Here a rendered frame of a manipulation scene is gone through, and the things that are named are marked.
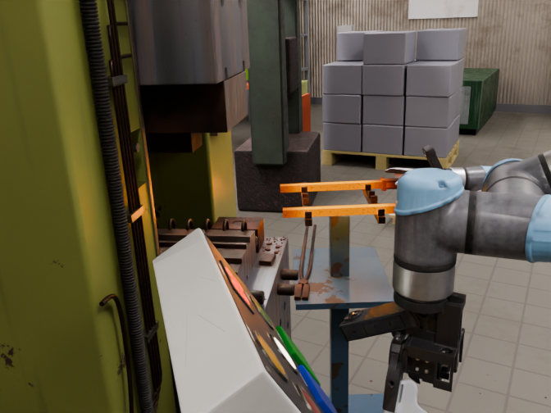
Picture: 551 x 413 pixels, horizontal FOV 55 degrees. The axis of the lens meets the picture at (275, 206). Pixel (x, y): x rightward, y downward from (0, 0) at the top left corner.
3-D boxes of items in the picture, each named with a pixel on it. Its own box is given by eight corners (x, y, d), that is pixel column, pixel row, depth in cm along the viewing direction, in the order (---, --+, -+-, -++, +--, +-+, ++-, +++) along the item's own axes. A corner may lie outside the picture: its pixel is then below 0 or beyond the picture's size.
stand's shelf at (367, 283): (374, 251, 195) (374, 246, 195) (397, 306, 157) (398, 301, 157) (292, 254, 196) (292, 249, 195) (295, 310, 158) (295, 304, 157)
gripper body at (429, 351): (450, 398, 66) (457, 313, 62) (383, 379, 70) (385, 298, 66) (462, 364, 72) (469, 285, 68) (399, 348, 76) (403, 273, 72)
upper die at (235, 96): (248, 114, 118) (246, 70, 115) (227, 133, 100) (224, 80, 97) (72, 116, 125) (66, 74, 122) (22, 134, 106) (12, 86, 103)
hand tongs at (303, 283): (306, 226, 216) (306, 224, 215) (316, 226, 215) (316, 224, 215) (293, 300, 160) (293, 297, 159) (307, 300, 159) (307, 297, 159)
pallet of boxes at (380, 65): (457, 154, 579) (467, 28, 536) (445, 174, 508) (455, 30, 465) (347, 147, 632) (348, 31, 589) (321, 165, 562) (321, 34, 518)
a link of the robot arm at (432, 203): (470, 186, 57) (390, 181, 60) (462, 278, 61) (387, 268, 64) (471, 167, 64) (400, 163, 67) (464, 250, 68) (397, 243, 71)
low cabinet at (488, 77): (495, 115, 791) (499, 67, 769) (478, 136, 659) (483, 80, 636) (383, 110, 870) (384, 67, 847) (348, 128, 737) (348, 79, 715)
